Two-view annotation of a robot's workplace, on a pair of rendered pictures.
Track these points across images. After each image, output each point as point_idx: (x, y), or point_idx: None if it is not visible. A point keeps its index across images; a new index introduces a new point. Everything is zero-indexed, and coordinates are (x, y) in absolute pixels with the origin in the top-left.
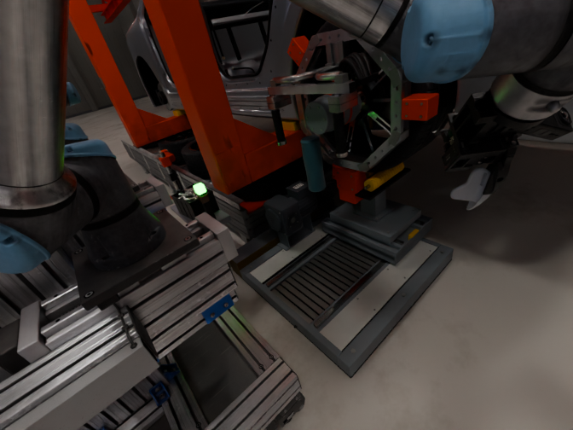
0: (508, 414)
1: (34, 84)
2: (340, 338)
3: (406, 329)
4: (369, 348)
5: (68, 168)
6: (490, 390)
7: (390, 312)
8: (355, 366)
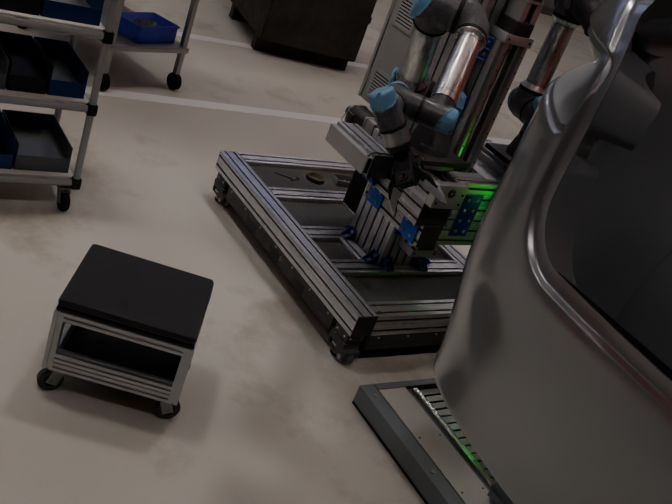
0: (280, 473)
1: (412, 54)
2: (392, 396)
3: (390, 471)
4: (374, 413)
5: (432, 89)
6: (303, 480)
7: (410, 446)
8: (360, 397)
